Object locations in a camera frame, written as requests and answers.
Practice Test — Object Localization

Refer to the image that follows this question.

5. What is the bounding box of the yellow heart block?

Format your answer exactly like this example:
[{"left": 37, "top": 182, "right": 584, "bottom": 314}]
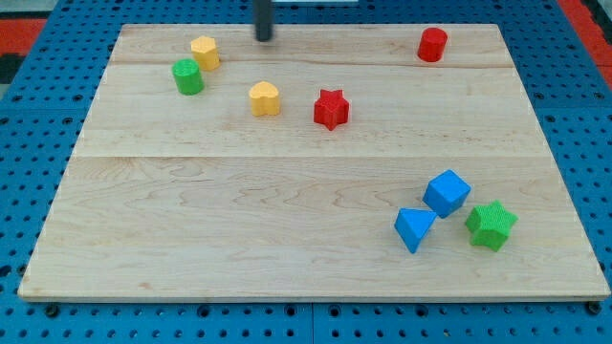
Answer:
[{"left": 249, "top": 81, "right": 280, "bottom": 117}]

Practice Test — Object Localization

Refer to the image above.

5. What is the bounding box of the yellow hexagon block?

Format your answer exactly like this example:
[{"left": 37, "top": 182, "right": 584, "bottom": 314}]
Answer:
[{"left": 190, "top": 36, "right": 221, "bottom": 72}]

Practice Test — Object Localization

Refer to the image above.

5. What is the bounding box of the wooden board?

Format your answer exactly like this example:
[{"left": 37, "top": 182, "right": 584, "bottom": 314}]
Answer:
[{"left": 18, "top": 24, "right": 610, "bottom": 303}]

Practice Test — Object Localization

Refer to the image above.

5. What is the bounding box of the red star block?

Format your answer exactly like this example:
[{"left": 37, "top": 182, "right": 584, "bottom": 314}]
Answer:
[{"left": 314, "top": 90, "right": 350, "bottom": 131}]

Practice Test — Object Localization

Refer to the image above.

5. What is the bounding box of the blue triangle block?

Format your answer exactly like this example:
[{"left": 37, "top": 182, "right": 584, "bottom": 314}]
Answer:
[{"left": 394, "top": 208, "right": 437, "bottom": 253}]

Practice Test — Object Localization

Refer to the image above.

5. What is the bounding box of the blue cube block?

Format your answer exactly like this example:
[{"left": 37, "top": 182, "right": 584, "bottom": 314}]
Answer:
[{"left": 423, "top": 169, "right": 471, "bottom": 218}]

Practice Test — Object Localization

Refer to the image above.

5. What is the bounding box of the green cylinder block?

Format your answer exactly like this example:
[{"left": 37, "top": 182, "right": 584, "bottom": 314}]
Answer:
[{"left": 171, "top": 58, "right": 205, "bottom": 96}]

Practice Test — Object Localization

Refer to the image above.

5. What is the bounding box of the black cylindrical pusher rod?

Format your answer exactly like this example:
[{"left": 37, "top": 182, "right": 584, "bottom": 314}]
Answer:
[{"left": 252, "top": 0, "right": 273, "bottom": 42}]

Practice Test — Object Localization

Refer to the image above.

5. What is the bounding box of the red cylinder block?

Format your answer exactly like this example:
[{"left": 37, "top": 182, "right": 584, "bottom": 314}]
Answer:
[{"left": 417, "top": 27, "right": 448, "bottom": 62}]

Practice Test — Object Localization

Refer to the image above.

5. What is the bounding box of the green star block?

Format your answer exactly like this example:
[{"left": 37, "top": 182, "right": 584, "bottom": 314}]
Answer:
[{"left": 465, "top": 200, "right": 518, "bottom": 251}]

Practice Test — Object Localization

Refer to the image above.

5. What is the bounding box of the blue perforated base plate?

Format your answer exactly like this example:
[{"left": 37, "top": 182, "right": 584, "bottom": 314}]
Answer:
[{"left": 1, "top": 1, "right": 611, "bottom": 343}]

